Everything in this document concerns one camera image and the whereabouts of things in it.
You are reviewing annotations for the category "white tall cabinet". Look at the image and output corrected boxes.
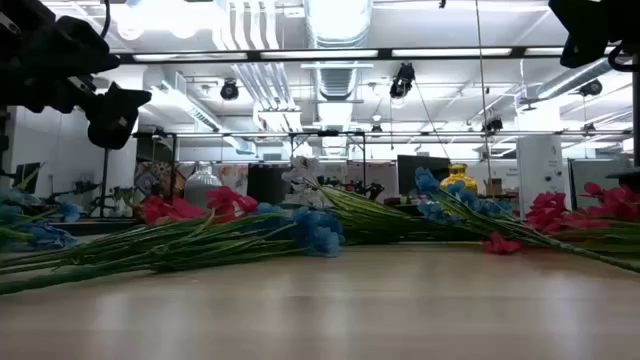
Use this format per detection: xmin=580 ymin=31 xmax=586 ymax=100
xmin=516 ymin=134 xmax=567 ymax=219

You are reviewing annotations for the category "colourful patterned cloth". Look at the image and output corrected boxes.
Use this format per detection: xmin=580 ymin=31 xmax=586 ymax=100
xmin=133 ymin=160 xmax=250 ymax=211

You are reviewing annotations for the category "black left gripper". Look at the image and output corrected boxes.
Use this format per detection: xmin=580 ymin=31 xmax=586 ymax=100
xmin=0 ymin=15 xmax=154 ymax=151

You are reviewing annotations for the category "black bracket mount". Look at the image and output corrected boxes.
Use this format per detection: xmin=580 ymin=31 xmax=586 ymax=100
xmin=604 ymin=168 xmax=640 ymax=194

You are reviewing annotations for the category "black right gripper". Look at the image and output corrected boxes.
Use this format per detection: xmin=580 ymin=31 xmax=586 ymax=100
xmin=547 ymin=0 xmax=621 ymax=70

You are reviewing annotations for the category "black computer monitor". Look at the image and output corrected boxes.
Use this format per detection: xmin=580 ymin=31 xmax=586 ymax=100
xmin=397 ymin=154 xmax=451 ymax=196

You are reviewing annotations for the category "grey office partition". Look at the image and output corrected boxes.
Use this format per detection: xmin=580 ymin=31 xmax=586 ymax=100
xmin=569 ymin=158 xmax=635 ymax=211

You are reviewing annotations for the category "black rectangular panel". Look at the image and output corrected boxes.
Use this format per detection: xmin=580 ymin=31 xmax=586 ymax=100
xmin=246 ymin=162 xmax=294 ymax=205

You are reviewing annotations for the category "clear ribbed glass vase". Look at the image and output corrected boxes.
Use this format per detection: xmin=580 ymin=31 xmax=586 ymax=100
xmin=183 ymin=164 xmax=224 ymax=210

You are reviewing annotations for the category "thin hanging cable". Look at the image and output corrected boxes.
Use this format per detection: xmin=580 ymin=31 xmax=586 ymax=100
xmin=473 ymin=0 xmax=494 ymax=201

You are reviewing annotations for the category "background black rig frame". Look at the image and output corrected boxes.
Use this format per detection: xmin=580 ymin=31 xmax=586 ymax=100
xmin=99 ymin=129 xmax=632 ymax=221

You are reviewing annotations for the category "small black monitor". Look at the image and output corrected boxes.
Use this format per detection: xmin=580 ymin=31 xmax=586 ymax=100
xmin=10 ymin=161 xmax=42 ymax=196

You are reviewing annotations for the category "silver ceiling air duct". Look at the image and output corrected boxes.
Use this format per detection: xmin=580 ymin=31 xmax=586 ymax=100
xmin=303 ymin=0 xmax=375 ymax=157
xmin=519 ymin=55 xmax=621 ymax=104

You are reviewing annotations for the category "yellow glass vase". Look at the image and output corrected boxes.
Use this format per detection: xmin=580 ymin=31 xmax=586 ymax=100
xmin=439 ymin=162 xmax=479 ymax=194

